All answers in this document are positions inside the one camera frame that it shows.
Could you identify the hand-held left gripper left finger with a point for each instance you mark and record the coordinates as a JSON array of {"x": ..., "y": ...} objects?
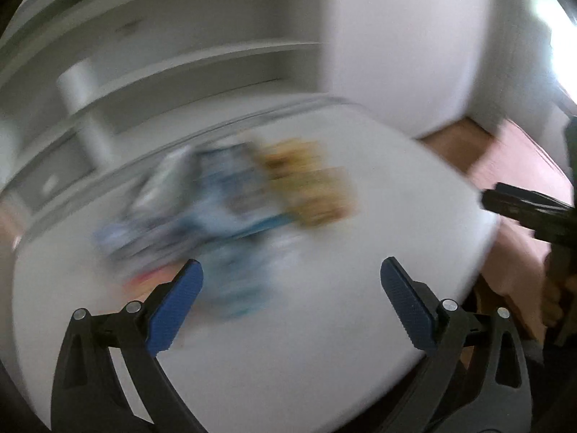
[{"x": 173, "y": 311}]

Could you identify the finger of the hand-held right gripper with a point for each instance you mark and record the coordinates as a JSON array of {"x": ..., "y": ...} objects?
[{"x": 514, "y": 203}]

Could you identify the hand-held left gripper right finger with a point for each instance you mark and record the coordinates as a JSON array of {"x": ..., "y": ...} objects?
[{"x": 408, "y": 309}]

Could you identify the light blue wrapper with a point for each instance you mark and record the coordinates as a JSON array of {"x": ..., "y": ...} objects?
[{"x": 239, "y": 284}]

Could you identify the silver white wrapper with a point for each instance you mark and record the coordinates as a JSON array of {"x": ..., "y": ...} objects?
[{"x": 148, "y": 207}]

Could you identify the blue snack wrapper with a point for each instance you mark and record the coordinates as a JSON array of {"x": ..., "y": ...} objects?
[{"x": 239, "y": 189}]

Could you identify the yellow snack wrapper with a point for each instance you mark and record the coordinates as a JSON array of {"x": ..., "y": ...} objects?
[{"x": 311, "y": 180}]

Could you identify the person's right hand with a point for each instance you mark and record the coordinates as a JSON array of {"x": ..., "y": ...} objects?
[{"x": 552, "y": 300}]

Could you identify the bed with pink sheet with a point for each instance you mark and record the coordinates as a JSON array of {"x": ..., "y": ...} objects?
[{"x": 518, "y": 162}]

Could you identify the white table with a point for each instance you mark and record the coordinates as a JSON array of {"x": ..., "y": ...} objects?
[{"x": 293, "y": 361}]

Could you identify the white shelf unit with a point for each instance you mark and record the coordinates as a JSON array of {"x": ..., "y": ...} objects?
[{"x": 180, "y": 54}]

